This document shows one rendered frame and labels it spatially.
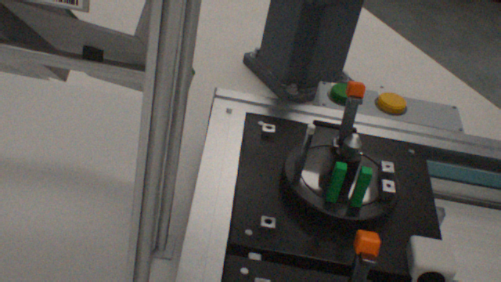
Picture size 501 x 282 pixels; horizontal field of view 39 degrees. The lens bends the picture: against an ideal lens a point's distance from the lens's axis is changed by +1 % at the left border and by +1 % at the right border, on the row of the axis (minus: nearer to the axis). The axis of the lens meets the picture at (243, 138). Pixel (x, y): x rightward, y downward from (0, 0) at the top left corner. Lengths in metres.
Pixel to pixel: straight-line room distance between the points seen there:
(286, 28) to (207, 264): 0.51
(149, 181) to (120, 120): 0.50
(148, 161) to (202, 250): 0.22
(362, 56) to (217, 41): 0.28
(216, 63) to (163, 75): 0.72
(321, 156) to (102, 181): 0.30
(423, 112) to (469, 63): 2.32
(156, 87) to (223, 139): 0.39
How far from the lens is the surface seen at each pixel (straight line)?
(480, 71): 3.32
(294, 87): 1.15
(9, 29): 0.74
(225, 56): 1.25
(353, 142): 0.79
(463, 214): 0.97
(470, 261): 0.91
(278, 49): 1.16
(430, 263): 0.77
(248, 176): 0.83
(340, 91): 1.01
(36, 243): 0.88
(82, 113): 1.07
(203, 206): 0.79
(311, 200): 0.79
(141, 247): 0.63
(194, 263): 0.73
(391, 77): 1.31
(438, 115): 1.05
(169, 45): 0.49
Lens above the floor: 1.51
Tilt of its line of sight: 37 degrees down
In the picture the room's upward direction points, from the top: 12 degrees clockwise
